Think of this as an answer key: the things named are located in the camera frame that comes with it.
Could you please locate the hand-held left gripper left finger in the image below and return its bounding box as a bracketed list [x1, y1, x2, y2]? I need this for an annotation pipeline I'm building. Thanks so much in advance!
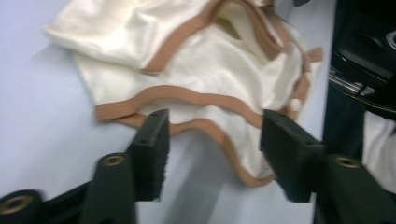
[125, 108, 171, 202]

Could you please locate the metal floor rail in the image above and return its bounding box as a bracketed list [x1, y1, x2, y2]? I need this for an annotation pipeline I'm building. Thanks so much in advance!
[328, 66, 379, 99]

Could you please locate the cream baby bodysuit brown trim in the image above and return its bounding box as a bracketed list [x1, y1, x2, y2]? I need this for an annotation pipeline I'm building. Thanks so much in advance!
[43, 0, 325, 189]

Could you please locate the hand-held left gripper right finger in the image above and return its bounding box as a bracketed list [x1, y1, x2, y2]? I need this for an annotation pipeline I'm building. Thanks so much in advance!
[260, 108, 328, 203]

